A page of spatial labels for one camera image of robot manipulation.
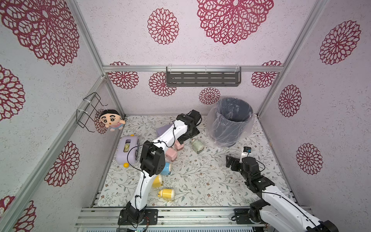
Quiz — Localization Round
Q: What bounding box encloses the grey wall shelf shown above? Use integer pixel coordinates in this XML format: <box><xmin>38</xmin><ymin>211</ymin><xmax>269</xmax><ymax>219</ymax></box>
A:
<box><xmin>165</xmin><ymin>67</ymin><xmax>242</xmax><ymax>87</ymax></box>

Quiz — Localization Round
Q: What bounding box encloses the purple tissue box holder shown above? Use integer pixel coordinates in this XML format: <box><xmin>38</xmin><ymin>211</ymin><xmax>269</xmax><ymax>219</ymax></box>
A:
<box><xmin>116</xmin><ymin>135</ymin><xmax>140</xmax><ymax>166</ymax></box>

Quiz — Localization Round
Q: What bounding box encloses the green pencil sharpener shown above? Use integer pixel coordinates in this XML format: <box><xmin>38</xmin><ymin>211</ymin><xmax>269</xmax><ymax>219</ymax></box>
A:
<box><xmin>191</xmin><ymin>139</ymin><xmax>204</xmax><ymax>154</ymax></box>

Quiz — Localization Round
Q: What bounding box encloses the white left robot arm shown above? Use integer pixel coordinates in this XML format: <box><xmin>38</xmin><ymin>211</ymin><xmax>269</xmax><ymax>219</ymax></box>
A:
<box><xmin>126</xmin><ymin>110</ymin><xmax>202</xmax><ymax>213</ymax></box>

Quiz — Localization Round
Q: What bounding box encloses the pink pencil sharpener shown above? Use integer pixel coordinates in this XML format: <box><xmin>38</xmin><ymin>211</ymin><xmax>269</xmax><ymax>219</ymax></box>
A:
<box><xmin>165</xmin><ymin>148</ymin><xmax>178</xmax><ymax>161</ymax></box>
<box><xmin>174</xmin><ymin>140</ymin><xmax>184</xmax><ymax>151</ymax></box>

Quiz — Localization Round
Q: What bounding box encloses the Shin-chan plush doll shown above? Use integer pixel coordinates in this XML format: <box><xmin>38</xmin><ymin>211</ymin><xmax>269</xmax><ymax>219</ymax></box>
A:
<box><xmin>99</xmin><ymin>109</ymin><xmax>126</xmax><ymax>131</ymax></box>

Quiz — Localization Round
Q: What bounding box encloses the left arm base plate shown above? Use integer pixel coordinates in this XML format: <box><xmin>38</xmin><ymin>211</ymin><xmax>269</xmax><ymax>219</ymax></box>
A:
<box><xmin>117</xmin><ymin>208</ymin><xmax>158</xmax><ymax>227</ymax></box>

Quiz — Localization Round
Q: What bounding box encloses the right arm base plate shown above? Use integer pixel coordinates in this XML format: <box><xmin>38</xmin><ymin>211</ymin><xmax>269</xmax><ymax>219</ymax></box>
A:
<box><xmin>231</xmin><ymin>208</ymin><xmax>264</xmax><ymax>224</ymax></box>

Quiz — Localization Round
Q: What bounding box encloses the black wire wall basket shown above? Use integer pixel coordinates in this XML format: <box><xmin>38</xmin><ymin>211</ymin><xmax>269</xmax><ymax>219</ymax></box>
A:
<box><xmin>75</xmin><ymin>92</ymin><xmax>107</xmax><ymax>133</ymax></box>

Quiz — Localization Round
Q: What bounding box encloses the grey trash bin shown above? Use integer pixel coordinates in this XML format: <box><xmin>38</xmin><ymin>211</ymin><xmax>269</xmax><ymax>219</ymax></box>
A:
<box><xmin>211</xmin><ymin>97</ymin><xmax>254</xmax><ymax>148</ymax></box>

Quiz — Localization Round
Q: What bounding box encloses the purple pencil case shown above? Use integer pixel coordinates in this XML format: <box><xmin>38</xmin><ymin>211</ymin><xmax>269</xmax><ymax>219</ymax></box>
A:
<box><xmin>156</xmin><ymin>124</ymin><xmax>172</xmax><ymax>136</ymax></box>

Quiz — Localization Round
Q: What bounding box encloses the yellow pencil sharpener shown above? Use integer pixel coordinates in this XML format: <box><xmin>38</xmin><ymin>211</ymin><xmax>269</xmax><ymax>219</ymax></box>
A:
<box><xmin>157</xmin><ymin>188</ymin><xmax>175</xmax><ymax>201</ymax></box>
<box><xmin>152</xmin><ymin>174</ymin><xmax>163</xmax><ymax>189</ymax></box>

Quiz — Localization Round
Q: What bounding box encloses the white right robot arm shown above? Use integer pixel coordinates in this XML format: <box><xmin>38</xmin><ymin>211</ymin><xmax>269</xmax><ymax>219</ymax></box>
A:
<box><xmin>226</xmin><ymin>155</ymin><xmax>339</xmax><ymax>232</ymax></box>

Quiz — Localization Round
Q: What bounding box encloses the blue pencil sharpener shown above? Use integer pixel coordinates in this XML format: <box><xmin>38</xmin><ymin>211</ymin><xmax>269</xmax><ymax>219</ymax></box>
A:
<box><xmin>160</xmin><ymin>162</ymin><xmax>173</xmax><ymax>176</ymax></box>

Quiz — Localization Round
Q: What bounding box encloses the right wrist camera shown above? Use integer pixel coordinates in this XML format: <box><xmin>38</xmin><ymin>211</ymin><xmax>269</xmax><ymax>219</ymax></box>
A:
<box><xmin>243</xmin><ymin>146</ymin><xmax>251</xmax><ymax>154</ymax></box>

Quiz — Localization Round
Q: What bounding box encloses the clear plastic bin liner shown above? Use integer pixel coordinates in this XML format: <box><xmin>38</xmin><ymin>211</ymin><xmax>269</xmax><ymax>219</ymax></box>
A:
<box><xmin>206</xmin><ymin>96</ymin><xmax>256</xmax><ymax>148</ymax></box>

